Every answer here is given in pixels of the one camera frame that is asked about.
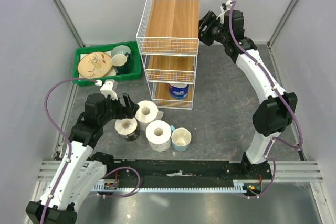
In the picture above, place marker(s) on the white floral towel roll back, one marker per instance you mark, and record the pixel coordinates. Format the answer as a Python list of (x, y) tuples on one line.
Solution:
[(146, 113)]

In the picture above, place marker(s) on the white floral towel roll front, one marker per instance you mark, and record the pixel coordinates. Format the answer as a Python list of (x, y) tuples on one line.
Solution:
[(158, 134)]

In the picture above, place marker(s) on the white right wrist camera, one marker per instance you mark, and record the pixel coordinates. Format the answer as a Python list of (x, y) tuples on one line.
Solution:
[(225, 8)]

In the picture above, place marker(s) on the light blue cup on table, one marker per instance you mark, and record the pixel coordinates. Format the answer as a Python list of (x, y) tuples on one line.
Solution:
[(181, 138)]

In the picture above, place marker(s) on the cream interior mug in bin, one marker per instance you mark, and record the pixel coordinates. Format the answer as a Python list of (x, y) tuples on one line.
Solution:
[(119, 60)]

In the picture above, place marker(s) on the white floral towel roll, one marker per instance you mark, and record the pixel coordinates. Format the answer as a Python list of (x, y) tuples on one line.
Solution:
[(146, 113), (158, 134)]

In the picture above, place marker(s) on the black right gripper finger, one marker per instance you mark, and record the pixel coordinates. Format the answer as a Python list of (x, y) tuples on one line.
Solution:
[(207, 37), (207, 19)]

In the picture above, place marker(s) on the green plastic bin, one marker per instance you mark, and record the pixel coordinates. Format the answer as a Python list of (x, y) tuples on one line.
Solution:
[(94, 62)]

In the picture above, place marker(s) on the white wire three-tier shelf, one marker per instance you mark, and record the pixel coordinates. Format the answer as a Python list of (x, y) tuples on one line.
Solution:
[(168, 28)]

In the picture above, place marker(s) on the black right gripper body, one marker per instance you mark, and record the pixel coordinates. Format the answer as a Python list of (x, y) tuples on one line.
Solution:
[(216, 30)]

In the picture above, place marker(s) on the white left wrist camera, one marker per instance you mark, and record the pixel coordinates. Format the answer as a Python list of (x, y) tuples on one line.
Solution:
[(108, 89)]

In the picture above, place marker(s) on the floral ceramic plate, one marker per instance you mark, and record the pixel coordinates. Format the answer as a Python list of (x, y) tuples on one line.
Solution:
[(95, 64)]

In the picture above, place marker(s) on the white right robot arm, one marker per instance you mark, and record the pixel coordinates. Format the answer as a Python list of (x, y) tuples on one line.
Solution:
[(277, 106)]

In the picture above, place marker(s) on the teal ceramic mug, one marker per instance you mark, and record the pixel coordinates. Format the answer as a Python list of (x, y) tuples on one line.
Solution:
[(122, 49)]

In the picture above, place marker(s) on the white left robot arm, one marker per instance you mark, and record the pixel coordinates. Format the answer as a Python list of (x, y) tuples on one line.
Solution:
[(77, 174)]

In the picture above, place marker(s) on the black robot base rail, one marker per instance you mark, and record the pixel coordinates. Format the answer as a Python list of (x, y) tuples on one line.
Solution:
[(180, 174)]

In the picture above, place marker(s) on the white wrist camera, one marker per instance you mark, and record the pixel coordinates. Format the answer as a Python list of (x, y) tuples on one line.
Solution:
[(225, 8), (108, 89)]

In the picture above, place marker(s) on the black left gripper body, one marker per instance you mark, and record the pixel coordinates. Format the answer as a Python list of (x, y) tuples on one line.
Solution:
[(114, 110)]

